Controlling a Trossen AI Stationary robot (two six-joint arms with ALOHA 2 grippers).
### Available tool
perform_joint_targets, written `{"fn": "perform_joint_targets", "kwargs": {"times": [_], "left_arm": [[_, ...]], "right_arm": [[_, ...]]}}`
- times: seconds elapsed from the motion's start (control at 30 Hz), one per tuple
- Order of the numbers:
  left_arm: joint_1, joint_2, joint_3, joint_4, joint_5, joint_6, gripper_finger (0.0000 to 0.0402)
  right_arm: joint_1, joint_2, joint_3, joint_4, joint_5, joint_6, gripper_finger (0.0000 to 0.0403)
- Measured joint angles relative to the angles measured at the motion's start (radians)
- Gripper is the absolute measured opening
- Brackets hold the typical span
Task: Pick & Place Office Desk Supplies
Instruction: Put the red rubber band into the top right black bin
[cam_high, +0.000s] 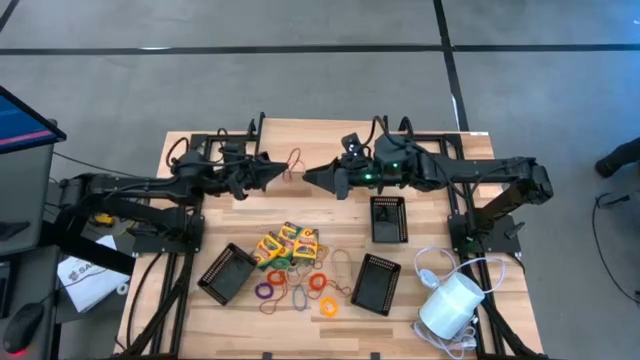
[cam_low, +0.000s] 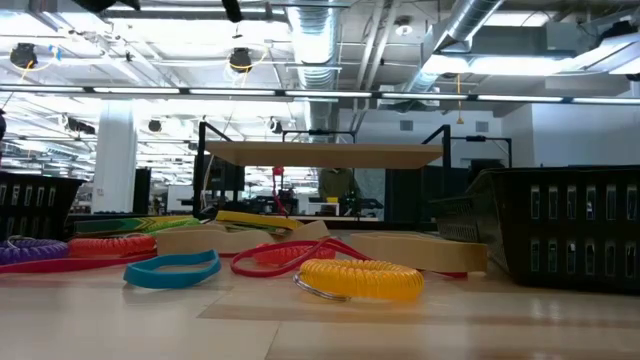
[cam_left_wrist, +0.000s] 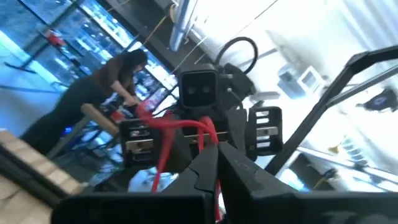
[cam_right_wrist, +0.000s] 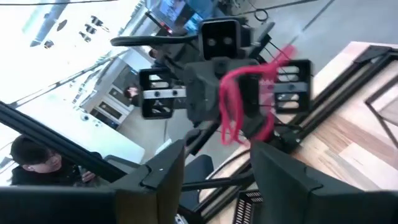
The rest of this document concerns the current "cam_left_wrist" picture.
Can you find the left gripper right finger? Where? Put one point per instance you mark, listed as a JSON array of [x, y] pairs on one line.
[[264, 202]]

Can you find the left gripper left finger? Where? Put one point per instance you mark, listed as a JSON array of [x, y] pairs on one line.
[[186, 199]]

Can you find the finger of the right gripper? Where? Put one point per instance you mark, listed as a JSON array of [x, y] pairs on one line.
[[182, 152], [237, 130]]

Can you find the thin red rubber band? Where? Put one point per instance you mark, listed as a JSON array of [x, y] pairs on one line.
[[174, 123]]

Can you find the wooden workbench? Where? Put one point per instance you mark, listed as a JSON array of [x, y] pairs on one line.
[[99, 118]]

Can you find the person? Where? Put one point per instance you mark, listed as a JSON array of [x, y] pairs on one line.
[[93, 90]]

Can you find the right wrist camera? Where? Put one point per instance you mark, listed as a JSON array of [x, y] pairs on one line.
[[199, 90]]

